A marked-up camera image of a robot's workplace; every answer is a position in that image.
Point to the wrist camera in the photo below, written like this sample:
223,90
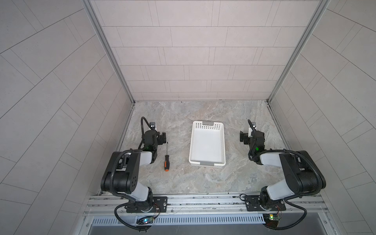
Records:
253,125
152,124

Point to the right green circuit board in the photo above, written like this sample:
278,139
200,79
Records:
271,220

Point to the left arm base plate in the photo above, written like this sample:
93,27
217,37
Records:
152,205

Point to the aluminium rail frame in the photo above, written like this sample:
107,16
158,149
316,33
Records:
206,209

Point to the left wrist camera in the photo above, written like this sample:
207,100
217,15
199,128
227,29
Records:
152,124

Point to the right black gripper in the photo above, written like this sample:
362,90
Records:
246,137

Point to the green circuit board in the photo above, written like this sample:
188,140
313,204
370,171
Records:
146,220
271,220

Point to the left green circuit board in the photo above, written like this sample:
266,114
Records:
146,220

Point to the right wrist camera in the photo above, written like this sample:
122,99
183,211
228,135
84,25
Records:
253,125

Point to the black orange handled screwdriver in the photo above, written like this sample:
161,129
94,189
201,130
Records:
166,162

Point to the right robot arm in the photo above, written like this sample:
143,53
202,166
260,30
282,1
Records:
301,175

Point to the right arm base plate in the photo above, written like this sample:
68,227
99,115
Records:
262,204

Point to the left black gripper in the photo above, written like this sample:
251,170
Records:
159,138

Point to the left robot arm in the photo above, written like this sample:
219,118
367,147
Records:
121,175

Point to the white perforated plastic bin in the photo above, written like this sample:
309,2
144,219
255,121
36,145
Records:
207,144

